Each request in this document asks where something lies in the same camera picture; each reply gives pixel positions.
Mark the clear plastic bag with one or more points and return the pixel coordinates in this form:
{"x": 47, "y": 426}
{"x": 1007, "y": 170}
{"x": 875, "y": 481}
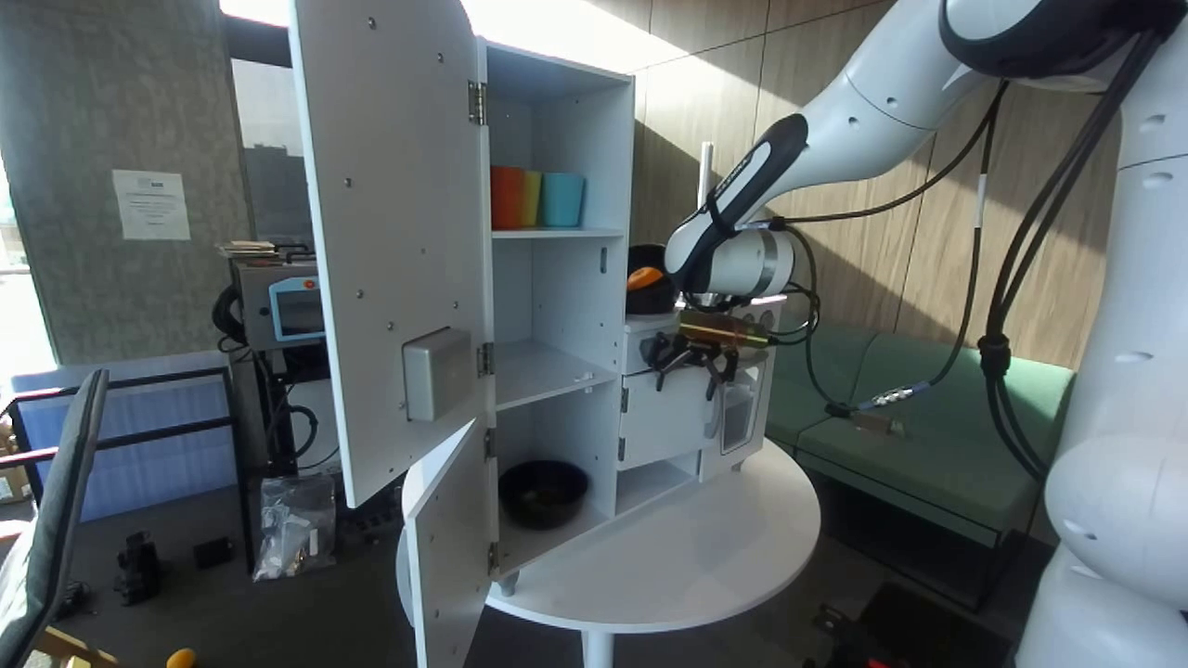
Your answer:
{"x": 293, "y": 528}

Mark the orange cup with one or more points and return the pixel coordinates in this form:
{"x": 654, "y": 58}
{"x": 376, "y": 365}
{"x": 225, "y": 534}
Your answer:
{"x": 506, "y": 198}

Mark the yellow green cup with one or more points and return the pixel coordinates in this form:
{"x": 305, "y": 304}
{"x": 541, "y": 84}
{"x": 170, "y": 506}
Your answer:
{"x": 527, "y": 198}

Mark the teal cup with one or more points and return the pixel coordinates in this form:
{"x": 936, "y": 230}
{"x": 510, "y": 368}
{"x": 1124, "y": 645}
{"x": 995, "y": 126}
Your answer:
{"x": 561, "y": 198}

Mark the black bowl in cabinet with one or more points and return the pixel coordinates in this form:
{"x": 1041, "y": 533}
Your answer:
{"x": 545, "y": 495}

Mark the white cabinet door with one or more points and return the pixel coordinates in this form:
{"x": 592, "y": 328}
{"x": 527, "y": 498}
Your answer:
{"x": 394, "y": 178}

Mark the white vertical pole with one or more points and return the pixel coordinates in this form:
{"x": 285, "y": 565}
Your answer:
{"x": 703, "y": 186}

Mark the black camera stand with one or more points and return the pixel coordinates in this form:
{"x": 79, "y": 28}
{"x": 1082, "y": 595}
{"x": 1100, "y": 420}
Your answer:
{"x": 37, "y": 560}

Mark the round white table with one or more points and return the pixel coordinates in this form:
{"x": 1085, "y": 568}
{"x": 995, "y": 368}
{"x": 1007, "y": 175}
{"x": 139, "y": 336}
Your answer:
{"x": 697, "y": 558}

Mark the green bench sofa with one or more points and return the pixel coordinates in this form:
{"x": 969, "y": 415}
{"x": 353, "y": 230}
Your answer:
{"x": 859, "y": 409}

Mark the paper notice on wall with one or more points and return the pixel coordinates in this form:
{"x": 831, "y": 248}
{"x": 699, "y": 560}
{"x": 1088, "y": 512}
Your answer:
{"x": 149, "y": 204}

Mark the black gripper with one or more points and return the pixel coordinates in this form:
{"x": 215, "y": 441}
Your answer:
{"x": 673, "y": 349}

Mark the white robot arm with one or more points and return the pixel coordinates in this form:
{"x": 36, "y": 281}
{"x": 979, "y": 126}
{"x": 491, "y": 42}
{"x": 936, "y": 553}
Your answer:
{"x": 1116, "y": 592}

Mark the white toy kitchen cabinet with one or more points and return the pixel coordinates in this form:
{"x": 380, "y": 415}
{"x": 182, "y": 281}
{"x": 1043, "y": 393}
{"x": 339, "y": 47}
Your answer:
{"x": 561, "y": 332}

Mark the grey electronic device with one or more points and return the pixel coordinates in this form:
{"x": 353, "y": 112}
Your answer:
{"x": 281, "y": 302}

